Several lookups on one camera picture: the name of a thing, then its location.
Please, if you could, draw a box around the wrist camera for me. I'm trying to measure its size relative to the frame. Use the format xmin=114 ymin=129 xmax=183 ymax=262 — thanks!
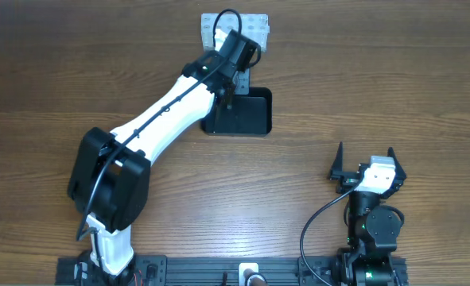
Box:
xmin=355 ymin=155 xmax=397 ymax=195
xmin=234 ymin=69 xmax=252 ymax=96

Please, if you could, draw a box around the white test tube rack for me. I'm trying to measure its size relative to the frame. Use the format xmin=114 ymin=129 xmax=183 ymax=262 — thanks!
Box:
xmin=201 ymin=14 xmax=270 ymax=52

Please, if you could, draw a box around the black cable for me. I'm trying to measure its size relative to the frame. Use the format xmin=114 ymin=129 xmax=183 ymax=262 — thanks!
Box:
xmin=75 ymin=8 xmax=262 ymax=242
xmin=300 ymin=184 xmax=359 ymax=286

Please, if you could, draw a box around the mounting rail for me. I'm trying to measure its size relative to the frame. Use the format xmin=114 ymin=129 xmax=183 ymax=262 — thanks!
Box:
xmin=55 ymin=253 xmax=409 ymax=286

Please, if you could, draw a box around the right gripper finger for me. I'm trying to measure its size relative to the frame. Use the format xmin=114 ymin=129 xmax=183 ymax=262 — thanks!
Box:
xmin=332 ymin=141 xmax=345 ymax=172
xmin=386 ymin=146 xmax=407 ymax=179

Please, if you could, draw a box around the black tray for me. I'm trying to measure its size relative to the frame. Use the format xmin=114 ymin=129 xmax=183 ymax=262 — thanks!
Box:
xmin=200 ymin=86 xmax=274 ymax=138

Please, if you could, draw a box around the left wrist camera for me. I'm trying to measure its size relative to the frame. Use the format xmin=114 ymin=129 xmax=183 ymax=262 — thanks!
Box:
xmin=234 ymin=69 xmax=252 ymax=96

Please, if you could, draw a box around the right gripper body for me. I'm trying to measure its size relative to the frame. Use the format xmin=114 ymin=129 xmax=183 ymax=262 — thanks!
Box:
xmin=328 ymin=169 xmax=407 ymax=199

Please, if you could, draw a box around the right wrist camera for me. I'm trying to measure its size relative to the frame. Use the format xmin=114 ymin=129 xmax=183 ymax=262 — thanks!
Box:
xmin=355 ymin=155 xmax=397 ymax=195

